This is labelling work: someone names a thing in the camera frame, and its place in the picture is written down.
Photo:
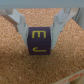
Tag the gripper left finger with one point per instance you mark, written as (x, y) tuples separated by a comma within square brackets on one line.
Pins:
[(20, 24)]

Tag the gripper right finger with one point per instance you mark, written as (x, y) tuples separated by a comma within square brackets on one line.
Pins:
[(60, 23)]

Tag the purple block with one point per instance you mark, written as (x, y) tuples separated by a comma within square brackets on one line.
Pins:
[(39, 40)]

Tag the white cabinet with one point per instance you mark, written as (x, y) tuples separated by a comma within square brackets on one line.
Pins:
[(40, 3)]

